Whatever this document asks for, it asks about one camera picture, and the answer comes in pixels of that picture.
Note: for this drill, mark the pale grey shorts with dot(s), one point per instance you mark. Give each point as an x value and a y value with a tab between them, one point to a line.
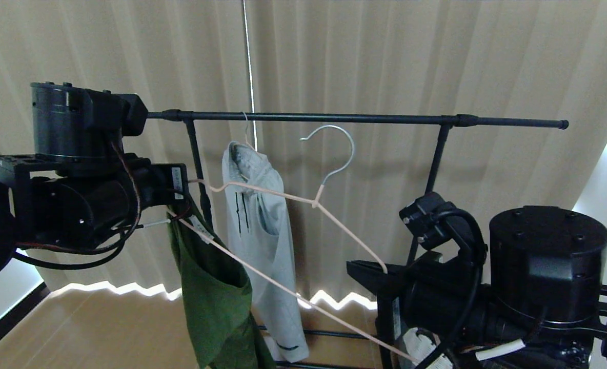
272	256

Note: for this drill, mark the black clothes rack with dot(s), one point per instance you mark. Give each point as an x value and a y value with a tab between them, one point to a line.
360	119

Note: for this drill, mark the green printed garment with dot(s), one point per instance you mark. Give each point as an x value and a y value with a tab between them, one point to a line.
211	307

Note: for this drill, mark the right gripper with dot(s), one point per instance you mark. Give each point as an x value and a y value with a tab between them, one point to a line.
437	302

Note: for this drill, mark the beige curtain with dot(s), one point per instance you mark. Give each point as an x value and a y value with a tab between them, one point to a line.
385	51

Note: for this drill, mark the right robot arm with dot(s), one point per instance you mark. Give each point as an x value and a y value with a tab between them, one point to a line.
549	256

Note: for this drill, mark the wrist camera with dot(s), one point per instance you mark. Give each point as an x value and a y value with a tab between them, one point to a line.
132	115
426	215

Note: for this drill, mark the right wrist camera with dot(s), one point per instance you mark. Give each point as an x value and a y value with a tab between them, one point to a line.
426	215

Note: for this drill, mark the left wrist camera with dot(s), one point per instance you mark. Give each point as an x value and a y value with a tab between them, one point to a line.
132	115

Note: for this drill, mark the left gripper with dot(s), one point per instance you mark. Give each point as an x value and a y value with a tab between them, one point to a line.
98	210

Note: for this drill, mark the white laundry basket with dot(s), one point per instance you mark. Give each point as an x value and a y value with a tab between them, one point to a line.
416	348

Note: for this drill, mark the pink clothes hanger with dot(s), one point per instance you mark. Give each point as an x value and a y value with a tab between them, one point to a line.
246	128
262	192

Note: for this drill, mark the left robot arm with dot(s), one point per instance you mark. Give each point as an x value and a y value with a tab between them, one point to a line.
62	128

